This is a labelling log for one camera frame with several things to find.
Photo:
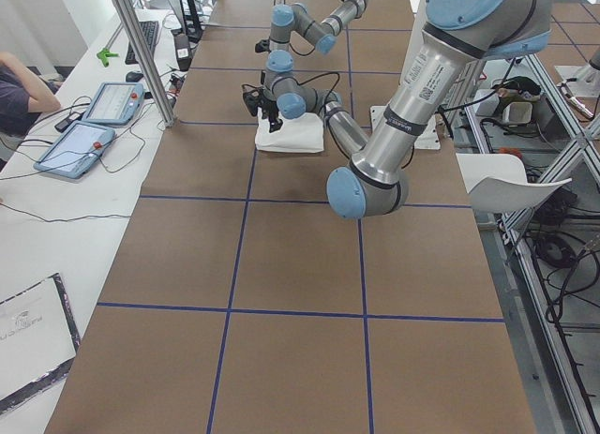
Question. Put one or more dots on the black power adapter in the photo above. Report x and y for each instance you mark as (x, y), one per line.
(183, 53)

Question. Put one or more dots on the black computer mouse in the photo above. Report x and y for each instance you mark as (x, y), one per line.
(133, 76)

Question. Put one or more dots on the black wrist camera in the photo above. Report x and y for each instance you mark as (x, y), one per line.
(262, 45)
(253, 98)

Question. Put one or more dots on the seated person dark shirt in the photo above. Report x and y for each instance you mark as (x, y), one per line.
(25, 96)

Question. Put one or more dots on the blue teach pendant far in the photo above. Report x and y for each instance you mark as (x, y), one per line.
(115, 103)

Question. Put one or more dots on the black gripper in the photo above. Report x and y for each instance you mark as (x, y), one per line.
(270, 110)

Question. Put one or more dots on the blue teach pendant near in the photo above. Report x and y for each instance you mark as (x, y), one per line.
(75, 152)

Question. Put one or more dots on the black keyboard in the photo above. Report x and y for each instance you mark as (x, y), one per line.
(150, 32)

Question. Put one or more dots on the blue teach pendant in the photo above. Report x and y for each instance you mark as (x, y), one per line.
(115, 103)
(75, 152)

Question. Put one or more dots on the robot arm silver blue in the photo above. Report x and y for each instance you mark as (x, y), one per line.
(454, 33)
(286, 19)

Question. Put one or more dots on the white plastic chair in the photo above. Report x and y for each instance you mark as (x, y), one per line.
(497, 183)

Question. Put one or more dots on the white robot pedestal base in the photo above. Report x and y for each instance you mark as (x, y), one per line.
(429, 139)

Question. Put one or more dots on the aluminium frame post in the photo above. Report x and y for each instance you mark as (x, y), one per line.
(128, 18)

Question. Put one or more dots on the white long-sleeve printed shirt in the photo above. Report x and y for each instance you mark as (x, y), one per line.
(300, 135)

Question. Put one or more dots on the green plastic clamp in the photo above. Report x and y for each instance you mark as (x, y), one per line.
(105, 55)

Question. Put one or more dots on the white board black border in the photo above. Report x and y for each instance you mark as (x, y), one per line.
(39, 341)

